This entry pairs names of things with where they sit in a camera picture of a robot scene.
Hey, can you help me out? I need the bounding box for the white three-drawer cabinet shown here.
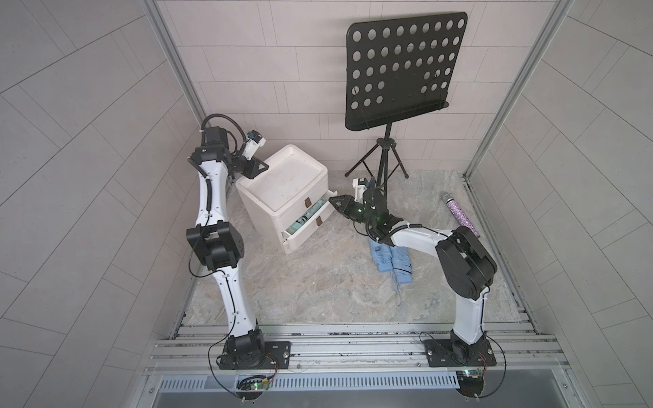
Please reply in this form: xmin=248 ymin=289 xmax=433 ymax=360
xmin=236 ymin=144 xmax=328 ymax=253

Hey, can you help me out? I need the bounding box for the white top drawer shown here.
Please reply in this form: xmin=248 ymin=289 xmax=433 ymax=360
xmin=266 ymin=176 xmax=328 ymax=229

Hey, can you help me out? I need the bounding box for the mint green umbrella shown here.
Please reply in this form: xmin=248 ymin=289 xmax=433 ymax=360
xmin=286 ymin=199 xmax=326 ymax=235

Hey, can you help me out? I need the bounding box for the light blue umbrella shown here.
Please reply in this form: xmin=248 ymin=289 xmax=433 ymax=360
xmin=390 ymin=246 xmax=413 ymax=285
xmin=368 ymin=239 xmax=393 ymax=273

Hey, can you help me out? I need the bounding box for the white bottom drawer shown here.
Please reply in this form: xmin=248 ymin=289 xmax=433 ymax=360
xmin=282 ymin=216 xmax=324 ymax=254

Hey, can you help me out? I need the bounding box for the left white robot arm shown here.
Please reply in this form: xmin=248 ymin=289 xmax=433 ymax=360
xmin=186 ymin=113 xmax=269 ymax=370

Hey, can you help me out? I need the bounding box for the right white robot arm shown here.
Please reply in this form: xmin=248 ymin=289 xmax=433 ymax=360
xmin=329 ymin=179 xmax=498 ymax=369

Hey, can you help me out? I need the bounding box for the light blue folded umbrella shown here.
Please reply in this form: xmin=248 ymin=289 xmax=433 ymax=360
xmin=368 ymin=239 xmax=393 ymax=273

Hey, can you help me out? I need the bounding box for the purple glitter microphone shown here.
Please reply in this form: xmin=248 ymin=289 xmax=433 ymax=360
xmin=442 ymin=192 xmax=481 ymax=237

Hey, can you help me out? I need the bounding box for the black perforated music stand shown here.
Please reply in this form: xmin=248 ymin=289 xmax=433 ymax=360
xmin=345 ymin=11 xmax=469 ymax=188

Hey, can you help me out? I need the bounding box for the right green circuit board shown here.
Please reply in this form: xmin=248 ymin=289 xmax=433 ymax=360
xmin=456 ymin=367 xmax=485 ymax=388

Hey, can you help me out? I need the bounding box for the green circuit board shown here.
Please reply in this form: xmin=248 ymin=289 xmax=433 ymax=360
xmin=236 ymin=375 xmax=272 ymax=392
xmin=456 ymin=367 xmax=485 ymax=388

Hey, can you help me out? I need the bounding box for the left green circuit board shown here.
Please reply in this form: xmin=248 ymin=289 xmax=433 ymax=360
xmin=236 ymin=375 xmax=272 ymax=392

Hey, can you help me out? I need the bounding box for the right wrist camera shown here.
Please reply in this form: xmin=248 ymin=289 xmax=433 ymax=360
xmin=352 ymin=178 xmax=369 ymax=203

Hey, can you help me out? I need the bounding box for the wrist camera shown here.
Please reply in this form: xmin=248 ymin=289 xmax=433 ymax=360
xmin=240 ymin=130 xmax=266 ymax=161
xmin=352 ymin=178 xmax=369 ymax=203

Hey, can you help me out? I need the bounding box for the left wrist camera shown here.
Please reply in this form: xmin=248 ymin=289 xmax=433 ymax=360
xmin=240 ymin=130 xmax=266 ymax=161

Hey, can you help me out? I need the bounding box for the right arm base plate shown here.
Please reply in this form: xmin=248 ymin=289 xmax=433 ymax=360
xmin=421 ymin=337 xmax=497 ymax=368

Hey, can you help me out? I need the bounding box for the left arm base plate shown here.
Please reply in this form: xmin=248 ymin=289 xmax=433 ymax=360
xmin=216 ymin=342 xmax=292 ymax=370

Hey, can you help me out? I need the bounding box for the aluminium rail frame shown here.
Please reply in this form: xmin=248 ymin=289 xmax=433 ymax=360
xmin=137 ymin=309 xmax=578 ymax=377

